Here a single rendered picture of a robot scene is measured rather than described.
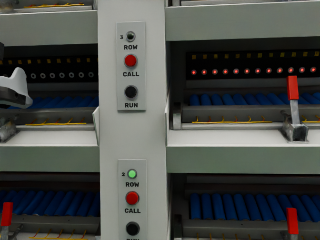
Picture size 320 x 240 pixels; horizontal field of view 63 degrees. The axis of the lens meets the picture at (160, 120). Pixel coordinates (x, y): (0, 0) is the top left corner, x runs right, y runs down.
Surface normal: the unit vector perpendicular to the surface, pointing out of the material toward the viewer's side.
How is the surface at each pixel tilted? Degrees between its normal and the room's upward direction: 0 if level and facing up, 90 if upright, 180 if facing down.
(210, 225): 23
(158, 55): 90
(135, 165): 90
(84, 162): 112
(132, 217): 90
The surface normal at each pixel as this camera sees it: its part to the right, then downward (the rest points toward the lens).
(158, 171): -0.08, 0.02
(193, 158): -0.07, 0.40
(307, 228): -0.04, -0.91
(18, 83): 0.99, -0.02
